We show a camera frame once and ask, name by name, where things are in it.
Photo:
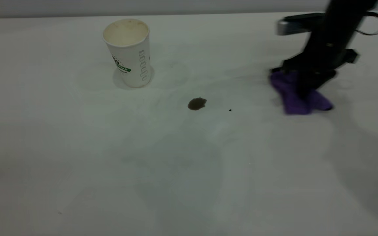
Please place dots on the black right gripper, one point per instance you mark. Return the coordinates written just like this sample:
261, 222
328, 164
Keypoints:
320, 64

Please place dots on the grey wrist camera bar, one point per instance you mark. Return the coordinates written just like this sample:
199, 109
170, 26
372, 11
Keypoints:
294, 24

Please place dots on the white paper coffee cup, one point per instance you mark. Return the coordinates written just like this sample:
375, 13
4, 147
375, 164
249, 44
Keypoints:
128, 52

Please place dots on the purple cloth with black trim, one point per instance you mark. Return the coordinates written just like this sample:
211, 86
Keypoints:
294, 101

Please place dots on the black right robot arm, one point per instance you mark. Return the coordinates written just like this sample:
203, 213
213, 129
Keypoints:
340, 23

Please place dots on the brown liquid spill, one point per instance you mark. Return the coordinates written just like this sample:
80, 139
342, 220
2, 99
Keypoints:
197, 104

